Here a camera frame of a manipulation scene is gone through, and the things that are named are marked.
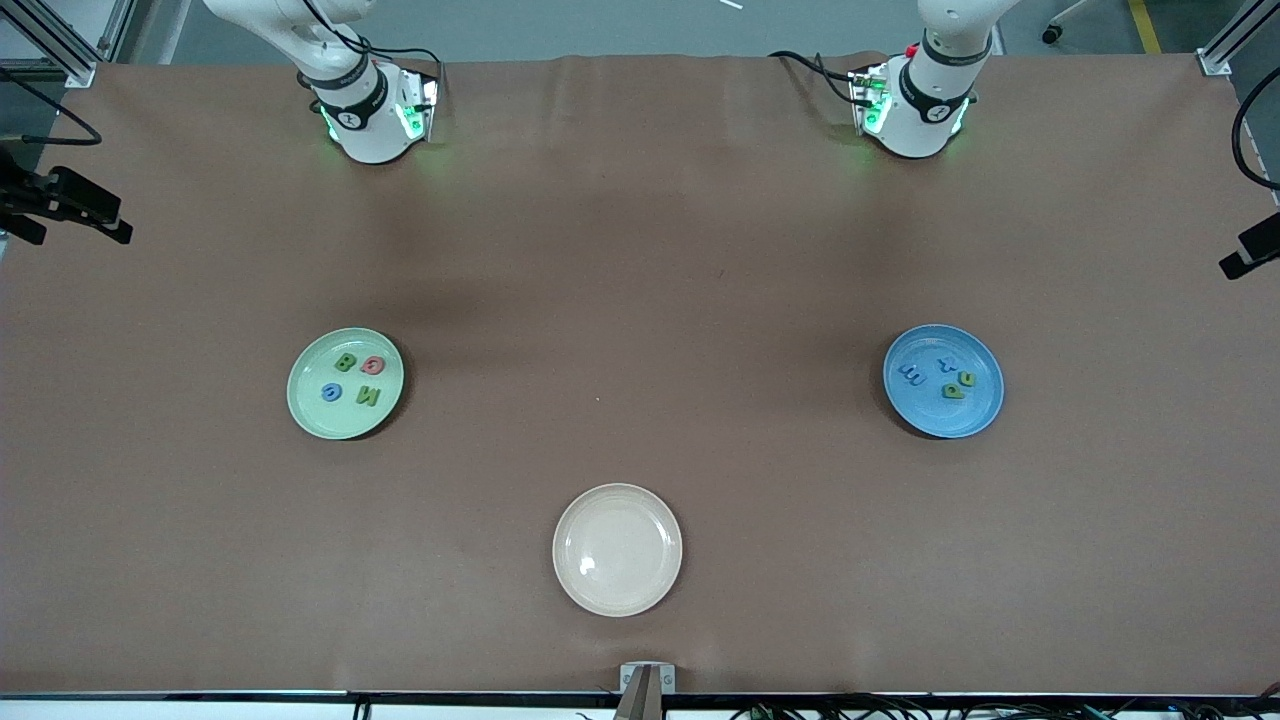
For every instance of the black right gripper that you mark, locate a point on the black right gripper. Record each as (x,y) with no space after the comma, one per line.
(22,193)

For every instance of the green letter B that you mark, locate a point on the green letter B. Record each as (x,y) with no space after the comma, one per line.
(346,362)

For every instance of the pink letter Q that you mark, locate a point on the pink letter Q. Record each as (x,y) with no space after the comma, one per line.
(373,366)

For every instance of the blue letter m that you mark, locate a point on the blue letter m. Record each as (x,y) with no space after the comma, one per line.
(912,373)

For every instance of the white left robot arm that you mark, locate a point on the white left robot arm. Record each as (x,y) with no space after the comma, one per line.
(920,120)

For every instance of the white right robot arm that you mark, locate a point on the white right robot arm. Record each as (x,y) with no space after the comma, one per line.
(370,130)

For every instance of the black chair caster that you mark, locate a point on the black chair caster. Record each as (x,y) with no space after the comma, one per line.
(1050,35)

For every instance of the light green plate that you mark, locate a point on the light green plate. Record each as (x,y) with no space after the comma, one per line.
(345,422)

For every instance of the blue plate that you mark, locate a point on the blue plate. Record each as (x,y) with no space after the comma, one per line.
(940,415)

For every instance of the brown table mat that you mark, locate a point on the brown table mat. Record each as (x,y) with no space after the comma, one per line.
(600,450)

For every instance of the beige plate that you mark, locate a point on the beige plate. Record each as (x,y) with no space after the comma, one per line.
(617,550)

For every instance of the aluminium frame post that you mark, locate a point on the aluminium frame post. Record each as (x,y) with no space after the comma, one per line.
(1218,62)
(118,25)
(75,70)

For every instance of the metal table edge bracket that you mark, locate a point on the metal table edge bracket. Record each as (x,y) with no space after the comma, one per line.
(667,680)

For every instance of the brown camera post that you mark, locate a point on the brown camera post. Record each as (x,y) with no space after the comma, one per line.
(640,700)

